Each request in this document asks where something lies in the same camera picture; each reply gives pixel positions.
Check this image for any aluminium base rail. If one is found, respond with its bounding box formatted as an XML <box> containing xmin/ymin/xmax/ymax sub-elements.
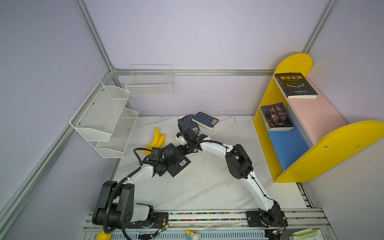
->
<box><xmin>78</xmin><ymin>185</ymin><xmax>338</xmax><ymax>240</ymax></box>

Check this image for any green white box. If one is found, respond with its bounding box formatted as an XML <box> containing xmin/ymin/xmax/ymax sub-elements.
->
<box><xmin>289</xmin><ymin>228</ymin><xmax>325</xmax><ymax>240</ymax></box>

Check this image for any yellow pink blue bookshelf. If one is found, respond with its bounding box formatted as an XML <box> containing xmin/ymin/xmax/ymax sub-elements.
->
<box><xmin>252</xmin><ymin>52</ymin><xmax>384</xmax><ymax>184</ymax></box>

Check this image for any blue book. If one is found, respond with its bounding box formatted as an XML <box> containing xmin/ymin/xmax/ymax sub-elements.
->
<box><xmin>178</xmin><ymin>115</ymin><xmax>200</xmax><ymax>134</ymax></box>
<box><xmin>192</xmin><ymin>112</ymin><xmax>220</xmax><ymax>131</ymax></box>

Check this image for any yellow banana bunch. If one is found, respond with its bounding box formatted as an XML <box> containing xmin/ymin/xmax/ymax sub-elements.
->
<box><xmin>144</xmin><ymin>128</ymin><xmax>166</xmax><ymax>155</ymax></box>

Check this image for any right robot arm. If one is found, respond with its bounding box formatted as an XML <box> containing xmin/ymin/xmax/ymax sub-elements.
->
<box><xmin>176</xmin><ymin>130</ymin><xmax>287</xmax><ymax>228</ymax></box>

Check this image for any black book with barcode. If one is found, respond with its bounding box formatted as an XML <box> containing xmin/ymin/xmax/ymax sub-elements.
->
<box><xmin>164</xmin><ymin>144</ymin><xmax>191</xmax><ymax>178</ymax></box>

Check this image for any small yellow duck toy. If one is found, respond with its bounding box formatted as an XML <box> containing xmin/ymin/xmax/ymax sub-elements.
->
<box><xmin>186</xmin><ymin>230</ymin><xmax>201</xmax><ymax>240</ymax></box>

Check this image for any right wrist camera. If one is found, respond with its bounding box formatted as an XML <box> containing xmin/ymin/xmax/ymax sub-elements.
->
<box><xmin>176</xmin><ymin>133</ymin><xmax>188</xmax><ymax>146</ymax></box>

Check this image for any white wire basket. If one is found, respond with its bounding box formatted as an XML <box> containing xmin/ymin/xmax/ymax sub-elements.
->
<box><xmin>125</xmin><ymin>65</ymin><xmax>174</xmax><ymax>97</ymax></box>

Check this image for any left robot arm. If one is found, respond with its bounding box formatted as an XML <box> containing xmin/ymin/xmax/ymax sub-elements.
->
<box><xmin>92</xmin><ymin>148</ymin><xmax>178</xmax><ymax>234</ymax></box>

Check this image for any yellow lemon toy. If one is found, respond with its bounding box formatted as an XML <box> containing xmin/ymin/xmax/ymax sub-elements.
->
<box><xmin>95</xmin><ymin>231</ymin><xmax>112</xmax><ymax>240</ymax></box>

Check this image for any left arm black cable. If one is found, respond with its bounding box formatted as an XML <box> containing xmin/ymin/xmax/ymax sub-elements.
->
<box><xmin>133</xmin><ymin>146</ymin><xmax>152</xmax><ymax>167</ymax></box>

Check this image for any black book yellow title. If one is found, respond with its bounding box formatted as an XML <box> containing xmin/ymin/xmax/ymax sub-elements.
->
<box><xmin>274</xmin><ymin>73</ymin><xmax>318</xmax><ymax>99</ymax></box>

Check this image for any blue book behind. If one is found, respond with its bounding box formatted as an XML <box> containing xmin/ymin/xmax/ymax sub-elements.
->
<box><xmin>178</xmin><ymin>115</ymin><xmax>200</xmax><ymax>134</ymax></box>

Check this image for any white mesh two-tier shelf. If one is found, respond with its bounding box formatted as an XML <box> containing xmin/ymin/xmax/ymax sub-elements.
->
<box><xmin>69</xmin><ymin>82</ymin><xmax>139</xmax><ymax>159</ymax></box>

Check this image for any purple old man book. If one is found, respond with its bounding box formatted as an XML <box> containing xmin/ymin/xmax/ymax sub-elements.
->
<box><xmin>260</xmin><ymin>103</ymin><xmax>294</xmax><ymax>131</ymax></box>

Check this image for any blue book front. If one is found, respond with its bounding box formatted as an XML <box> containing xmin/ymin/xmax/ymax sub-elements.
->
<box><xmin>192</xmin><ymin>112</ymin><xmax>220</xmax><ymax>131</ymax></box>

